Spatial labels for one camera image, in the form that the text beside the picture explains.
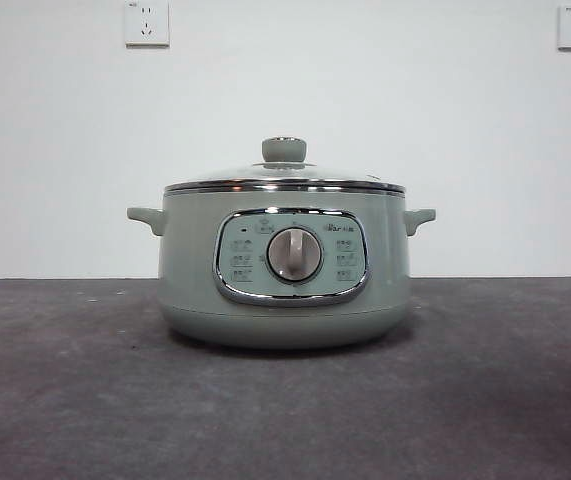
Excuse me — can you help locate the glass lid with green knob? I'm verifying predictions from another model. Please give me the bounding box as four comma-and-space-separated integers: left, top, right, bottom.
163, 136, 406, 194

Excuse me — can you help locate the sage green electric cooking pot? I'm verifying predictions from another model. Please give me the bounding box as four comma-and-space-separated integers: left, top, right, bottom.
125, 185, 437, 350

